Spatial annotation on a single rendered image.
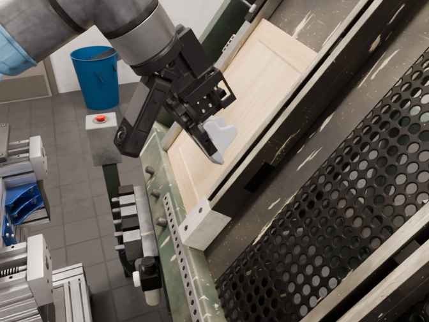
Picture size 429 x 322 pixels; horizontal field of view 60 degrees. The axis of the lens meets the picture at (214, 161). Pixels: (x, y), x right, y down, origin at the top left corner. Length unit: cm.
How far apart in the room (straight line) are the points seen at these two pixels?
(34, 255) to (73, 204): 173
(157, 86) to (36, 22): 15
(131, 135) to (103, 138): 105
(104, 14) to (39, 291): 65
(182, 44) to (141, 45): 6
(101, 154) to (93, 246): 88
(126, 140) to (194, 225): 50
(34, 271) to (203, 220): 39
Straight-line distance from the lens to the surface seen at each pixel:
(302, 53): 101
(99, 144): 155
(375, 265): 60
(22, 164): 130
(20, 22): 45
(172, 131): 136
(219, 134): 54
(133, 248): 125
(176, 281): 99
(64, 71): 426
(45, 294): 94
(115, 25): 43
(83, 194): 272
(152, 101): 48
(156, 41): 44
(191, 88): 49
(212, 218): 93
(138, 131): 49
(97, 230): 242
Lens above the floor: 164
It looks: 34 degrees down
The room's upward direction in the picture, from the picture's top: straight up
